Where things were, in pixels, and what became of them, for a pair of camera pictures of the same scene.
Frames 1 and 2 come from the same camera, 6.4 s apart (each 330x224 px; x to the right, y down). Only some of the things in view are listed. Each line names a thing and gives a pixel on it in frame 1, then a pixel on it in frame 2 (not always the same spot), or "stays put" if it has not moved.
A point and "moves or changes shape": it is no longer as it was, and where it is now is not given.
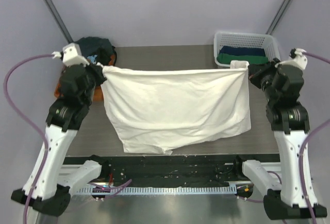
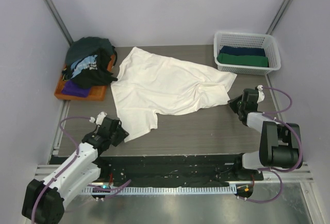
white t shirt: (159, 108) moves or changes shape
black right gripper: (257, 72) → (237, 104)
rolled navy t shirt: (248, 51) stays put
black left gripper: (96, 70) → (122, 134)
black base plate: (169, 170) stays put
